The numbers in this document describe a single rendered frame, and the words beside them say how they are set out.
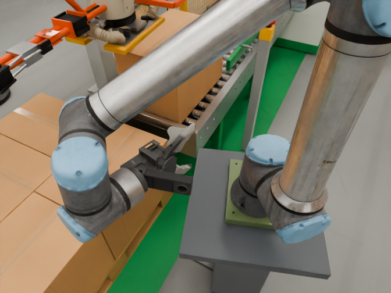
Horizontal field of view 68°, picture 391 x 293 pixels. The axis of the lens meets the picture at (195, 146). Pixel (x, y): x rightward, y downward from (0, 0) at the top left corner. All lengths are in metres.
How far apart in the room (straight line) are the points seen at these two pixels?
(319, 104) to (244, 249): 0.63
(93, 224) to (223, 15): 0.46
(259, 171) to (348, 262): 1.24
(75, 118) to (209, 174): 0.73
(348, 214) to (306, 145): 1.59
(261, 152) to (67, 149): 0.58
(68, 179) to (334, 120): 0.49
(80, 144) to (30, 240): 0.97
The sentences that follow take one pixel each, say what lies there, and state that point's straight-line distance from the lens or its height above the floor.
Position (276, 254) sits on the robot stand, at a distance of 1.08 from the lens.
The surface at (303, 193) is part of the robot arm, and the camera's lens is 0.78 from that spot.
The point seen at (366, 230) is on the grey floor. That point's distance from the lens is 2.22.
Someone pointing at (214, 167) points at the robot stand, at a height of 0.75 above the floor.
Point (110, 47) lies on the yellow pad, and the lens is 1.24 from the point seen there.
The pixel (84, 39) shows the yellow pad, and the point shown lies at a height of 1.16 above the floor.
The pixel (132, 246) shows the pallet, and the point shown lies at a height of 0.02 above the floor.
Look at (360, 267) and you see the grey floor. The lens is 2.07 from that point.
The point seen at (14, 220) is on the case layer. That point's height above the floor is 0.54.
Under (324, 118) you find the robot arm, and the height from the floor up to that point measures 1.35.
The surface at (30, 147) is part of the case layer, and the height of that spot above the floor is 0.53.
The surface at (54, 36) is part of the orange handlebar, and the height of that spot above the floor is 1.28.
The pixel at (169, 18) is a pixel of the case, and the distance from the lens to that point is 1.99.
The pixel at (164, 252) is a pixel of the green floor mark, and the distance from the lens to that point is 1.88.
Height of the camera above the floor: 1.71
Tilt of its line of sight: 47 degrees down
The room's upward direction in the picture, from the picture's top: straight up
